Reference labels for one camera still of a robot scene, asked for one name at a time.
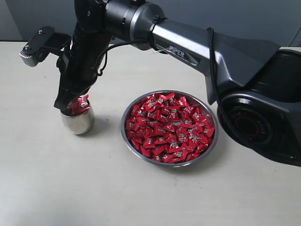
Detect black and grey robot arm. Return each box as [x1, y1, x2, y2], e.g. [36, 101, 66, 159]
[54, 0, 301, 166]

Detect stainless steel cup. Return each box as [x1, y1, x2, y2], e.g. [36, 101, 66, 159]
[61, 106, 95, 135]

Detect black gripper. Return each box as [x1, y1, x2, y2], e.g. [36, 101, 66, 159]
[54, 23, 112, 112]

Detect stainless steel bowl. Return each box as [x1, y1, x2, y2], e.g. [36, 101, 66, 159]
[120, 89, 219, 168]

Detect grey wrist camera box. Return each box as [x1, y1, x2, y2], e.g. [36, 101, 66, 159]
[19, 26, 71, 68]

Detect pile of red wrapped candies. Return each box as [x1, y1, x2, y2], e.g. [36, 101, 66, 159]
[126, 92, 215, 164]

